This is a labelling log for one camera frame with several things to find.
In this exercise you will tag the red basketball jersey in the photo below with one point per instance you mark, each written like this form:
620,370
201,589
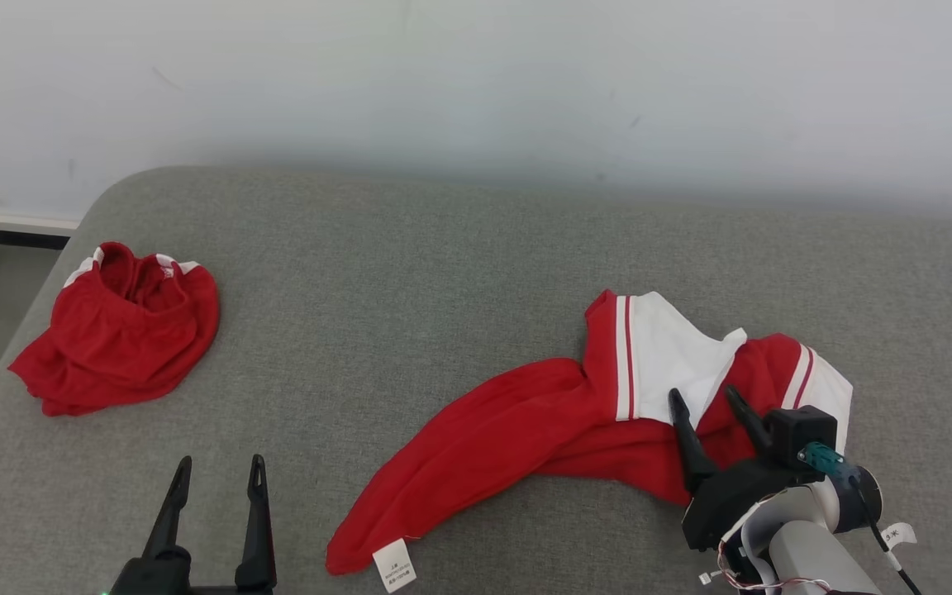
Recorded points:
542,421

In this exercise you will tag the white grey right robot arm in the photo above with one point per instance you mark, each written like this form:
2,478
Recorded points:
806,537

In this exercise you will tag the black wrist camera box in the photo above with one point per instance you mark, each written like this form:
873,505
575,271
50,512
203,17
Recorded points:
802,434

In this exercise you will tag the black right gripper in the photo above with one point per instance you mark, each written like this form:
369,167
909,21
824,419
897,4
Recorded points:
740,504

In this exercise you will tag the white and black baseboard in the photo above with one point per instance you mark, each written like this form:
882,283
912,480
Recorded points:
5,227

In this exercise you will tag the red shorts with white stripes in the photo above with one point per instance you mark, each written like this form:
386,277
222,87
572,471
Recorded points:
121,339

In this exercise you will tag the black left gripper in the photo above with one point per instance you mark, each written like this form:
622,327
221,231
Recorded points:
166,574

